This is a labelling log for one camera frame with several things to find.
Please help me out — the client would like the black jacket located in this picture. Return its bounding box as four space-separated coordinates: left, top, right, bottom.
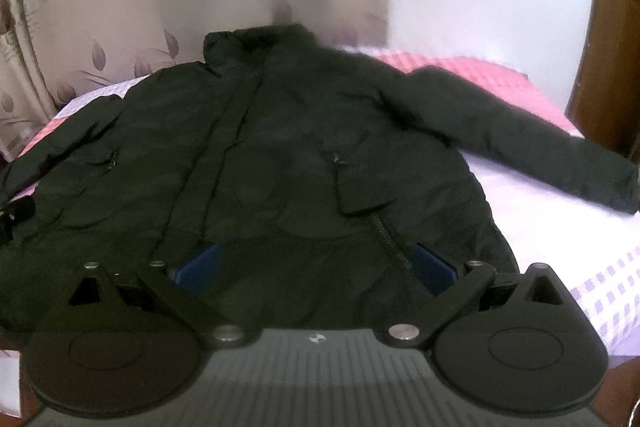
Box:
1 26 639 333

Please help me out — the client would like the pink checkered bed sheet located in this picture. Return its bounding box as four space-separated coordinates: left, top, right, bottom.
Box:
0 48 640 427

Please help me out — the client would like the brown wooden door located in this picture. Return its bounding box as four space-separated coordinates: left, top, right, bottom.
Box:
566 0 639 159

